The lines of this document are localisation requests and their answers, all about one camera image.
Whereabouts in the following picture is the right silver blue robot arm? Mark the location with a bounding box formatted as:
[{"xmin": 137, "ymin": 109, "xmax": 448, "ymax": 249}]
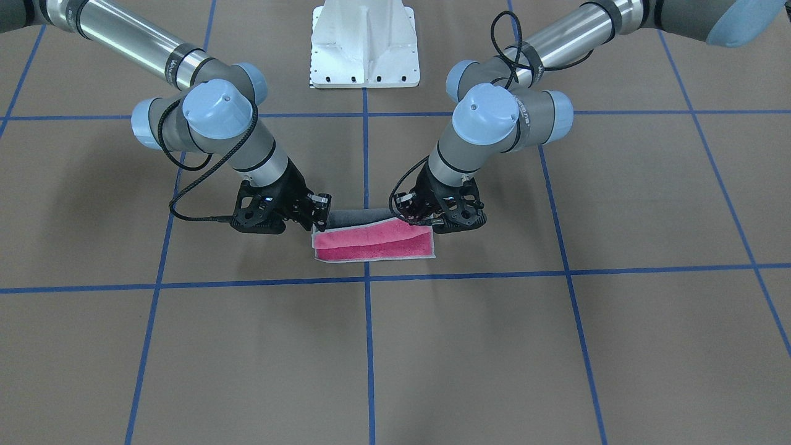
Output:
[{"xmin": 2, "ymin": 1, "xmax": 331, "ymax": 234}]

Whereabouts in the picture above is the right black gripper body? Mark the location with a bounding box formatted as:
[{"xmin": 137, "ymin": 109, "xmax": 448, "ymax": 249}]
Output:
[{"xmin": 235, "ymin": 162, "xmax": 317, "ymax": 228}]

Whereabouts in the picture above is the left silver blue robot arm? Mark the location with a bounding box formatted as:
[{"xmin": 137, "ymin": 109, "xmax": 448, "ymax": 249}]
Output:
[{"xmin": 388, "ymin": 1, "xmax": 789, "ymax": 234}]

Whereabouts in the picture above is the black camera cable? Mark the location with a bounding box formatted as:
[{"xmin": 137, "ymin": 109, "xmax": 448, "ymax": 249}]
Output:
[
  {"xmin": 157, "ymin": 99, "xmax": 259, "ymax": 222},
  {"xmin": 388, "ymin": 10, "xmax": 594, "ymax": 217}
]

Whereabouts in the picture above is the white camera stand pedestal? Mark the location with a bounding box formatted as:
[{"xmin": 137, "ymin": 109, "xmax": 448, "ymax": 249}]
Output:
[{"xmin": 309, "ymin": 1, "xmax": 421, "ymax": 88}]

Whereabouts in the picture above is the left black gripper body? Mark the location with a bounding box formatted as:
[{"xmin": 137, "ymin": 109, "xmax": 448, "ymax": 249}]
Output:
[{"xmin": 410, "ymin": 166, "xmax": 484, "ymax": 224}]

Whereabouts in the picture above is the pink and grey towel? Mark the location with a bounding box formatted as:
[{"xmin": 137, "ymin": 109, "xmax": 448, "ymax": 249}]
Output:
[{"xmin": 311, "ymin": 208, "xmax": 436, "ymax": 264}]

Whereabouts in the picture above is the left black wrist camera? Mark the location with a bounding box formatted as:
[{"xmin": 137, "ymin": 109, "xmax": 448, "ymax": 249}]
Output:
[{"xmin": 431, "ymin": 179, "xmax": 487, "ymax": 234}]

